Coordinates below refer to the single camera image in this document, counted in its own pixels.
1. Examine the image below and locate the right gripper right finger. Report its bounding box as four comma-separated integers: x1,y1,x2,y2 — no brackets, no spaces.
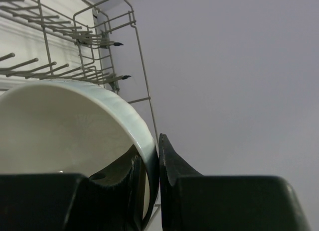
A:
159,134,311,231

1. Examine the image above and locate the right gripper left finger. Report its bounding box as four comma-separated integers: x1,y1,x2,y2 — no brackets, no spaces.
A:
0,156,142,231

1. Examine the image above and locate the white bowl stack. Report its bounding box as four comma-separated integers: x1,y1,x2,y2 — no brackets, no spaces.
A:
0,79,159,227

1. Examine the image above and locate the grey wire dish rack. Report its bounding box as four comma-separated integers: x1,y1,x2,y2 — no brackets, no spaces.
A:
0,0,161,222

